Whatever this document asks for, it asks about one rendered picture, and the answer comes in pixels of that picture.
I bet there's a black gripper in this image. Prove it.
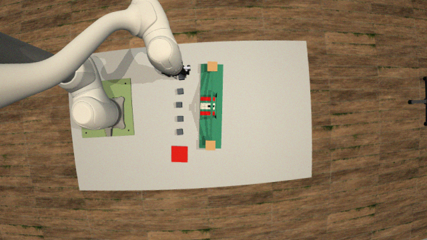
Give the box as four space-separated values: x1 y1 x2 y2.
161 65 191 79

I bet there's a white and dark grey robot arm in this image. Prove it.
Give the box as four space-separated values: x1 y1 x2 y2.
0 0 183 137

